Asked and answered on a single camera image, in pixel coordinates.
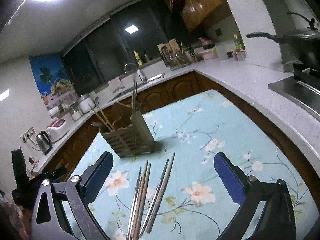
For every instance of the knife block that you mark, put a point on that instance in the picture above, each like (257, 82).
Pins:
(192, 55)

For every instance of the small white jars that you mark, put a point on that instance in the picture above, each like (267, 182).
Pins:
(76, 113)

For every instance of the floral blue tablecloth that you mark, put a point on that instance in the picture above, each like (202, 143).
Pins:
(200, 135)

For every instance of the fruit and palm wall poster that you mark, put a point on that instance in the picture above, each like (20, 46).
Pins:
(53, 82)

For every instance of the dark wall socket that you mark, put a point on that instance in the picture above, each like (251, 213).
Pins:
(218, 32)

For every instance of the yellow dish soap bottle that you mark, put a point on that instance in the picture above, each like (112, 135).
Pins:
(138, 58)

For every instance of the row of spice jars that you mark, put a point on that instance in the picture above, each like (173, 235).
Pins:
(238, 56)

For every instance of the white dishcloth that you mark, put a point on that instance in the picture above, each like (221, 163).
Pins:
(116, 85)

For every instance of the wooden cutting board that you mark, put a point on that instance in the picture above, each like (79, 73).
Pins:
(168, 45)

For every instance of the black lidded wok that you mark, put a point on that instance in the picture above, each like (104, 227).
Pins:
(302, 45)

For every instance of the paper towel roll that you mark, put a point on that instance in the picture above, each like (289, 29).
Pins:
(54, 112)

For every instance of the steel gas stove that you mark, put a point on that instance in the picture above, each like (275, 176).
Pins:
(295, 90)

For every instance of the white lidded pot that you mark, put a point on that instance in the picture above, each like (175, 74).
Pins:
(86, 103)

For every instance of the small dark bottle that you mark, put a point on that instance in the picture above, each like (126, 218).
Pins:
(146, 57)

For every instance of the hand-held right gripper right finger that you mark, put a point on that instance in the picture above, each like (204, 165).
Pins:
(228, 180)

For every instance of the white and red rice cooker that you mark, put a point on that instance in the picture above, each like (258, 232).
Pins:
(57, 128)

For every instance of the steel electric kettle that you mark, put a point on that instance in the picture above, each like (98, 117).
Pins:
(44, 142)

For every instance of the steel sink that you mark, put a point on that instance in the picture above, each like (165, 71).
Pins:
(155, 77)

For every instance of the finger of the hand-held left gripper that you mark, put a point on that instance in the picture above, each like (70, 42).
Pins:
(53, 173)

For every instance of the green oil bottle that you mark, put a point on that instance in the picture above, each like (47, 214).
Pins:
(239, 42)

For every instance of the dark kitchen window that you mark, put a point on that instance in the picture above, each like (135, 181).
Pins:
(112, 47)

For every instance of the black charger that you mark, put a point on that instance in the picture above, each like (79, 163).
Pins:
(31, 160)

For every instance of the wooden chopstick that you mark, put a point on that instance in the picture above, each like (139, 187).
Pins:
(106, 117)
(101, 120)

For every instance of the bundle of mixed chopsticks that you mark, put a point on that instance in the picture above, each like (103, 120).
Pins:
(145, 195)

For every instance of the chrome faucet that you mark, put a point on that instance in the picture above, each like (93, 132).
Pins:
(141, 75)

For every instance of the person's left hand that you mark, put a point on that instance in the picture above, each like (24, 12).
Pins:
(23, 220)

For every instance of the wooden utensil holder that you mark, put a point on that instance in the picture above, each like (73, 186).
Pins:
(136, 135)

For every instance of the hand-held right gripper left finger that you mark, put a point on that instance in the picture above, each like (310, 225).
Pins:
(98, 177)

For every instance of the wooden upper cabinets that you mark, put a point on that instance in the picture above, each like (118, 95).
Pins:
(197, 2)

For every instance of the dish rack with utensils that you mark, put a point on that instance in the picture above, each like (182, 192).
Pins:
(173, 57)

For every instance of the white wall socket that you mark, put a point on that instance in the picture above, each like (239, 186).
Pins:
(27, 135)

